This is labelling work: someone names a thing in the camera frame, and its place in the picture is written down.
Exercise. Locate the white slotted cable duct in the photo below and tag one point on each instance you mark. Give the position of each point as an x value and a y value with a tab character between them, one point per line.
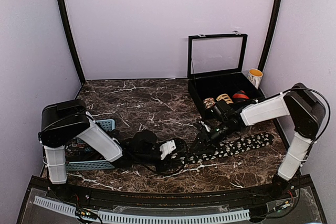
123	214

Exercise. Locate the brown floral rolled tie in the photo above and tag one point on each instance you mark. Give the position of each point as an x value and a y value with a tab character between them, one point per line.
209	103

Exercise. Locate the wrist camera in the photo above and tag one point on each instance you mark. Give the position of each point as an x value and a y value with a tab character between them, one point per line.
222	111
144	141

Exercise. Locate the black frame post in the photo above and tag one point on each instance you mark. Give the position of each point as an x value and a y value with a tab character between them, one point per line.
70	41
270	34

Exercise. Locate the right black frame post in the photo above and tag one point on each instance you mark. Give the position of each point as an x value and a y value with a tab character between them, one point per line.
270	34

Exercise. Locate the white yellow mug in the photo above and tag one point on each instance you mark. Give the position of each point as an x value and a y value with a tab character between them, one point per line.
255	77

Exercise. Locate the left black frame post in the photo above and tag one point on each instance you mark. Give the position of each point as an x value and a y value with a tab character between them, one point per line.
70	41

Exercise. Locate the tan striped rolled tie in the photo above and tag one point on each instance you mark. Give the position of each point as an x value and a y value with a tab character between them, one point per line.
224	97

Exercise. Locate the light blue plastic basket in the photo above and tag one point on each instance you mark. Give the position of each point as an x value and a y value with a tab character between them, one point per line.
102	164

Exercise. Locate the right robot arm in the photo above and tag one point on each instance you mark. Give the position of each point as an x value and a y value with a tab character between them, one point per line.
299	102

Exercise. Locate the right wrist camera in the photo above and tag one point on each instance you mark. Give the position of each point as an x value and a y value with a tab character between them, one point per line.
222	111

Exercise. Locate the red black rolled tie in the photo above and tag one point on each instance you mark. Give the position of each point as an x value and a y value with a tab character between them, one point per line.
240	96

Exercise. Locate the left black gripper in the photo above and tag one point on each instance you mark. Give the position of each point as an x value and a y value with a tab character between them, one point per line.
168	163

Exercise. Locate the black front rail base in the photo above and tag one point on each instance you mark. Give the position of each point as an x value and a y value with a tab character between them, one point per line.
95	195

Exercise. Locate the black white patterned tie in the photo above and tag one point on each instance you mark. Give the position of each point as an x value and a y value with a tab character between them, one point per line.
228	149

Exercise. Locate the black glass-lid tie box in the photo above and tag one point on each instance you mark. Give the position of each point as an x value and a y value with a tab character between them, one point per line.
214	67

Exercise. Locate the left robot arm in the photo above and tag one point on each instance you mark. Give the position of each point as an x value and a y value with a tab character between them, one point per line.
71	136

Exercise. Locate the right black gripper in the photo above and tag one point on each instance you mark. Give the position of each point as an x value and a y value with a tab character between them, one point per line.
206	141

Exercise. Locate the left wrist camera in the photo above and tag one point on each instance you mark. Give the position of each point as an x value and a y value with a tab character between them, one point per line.
144	141

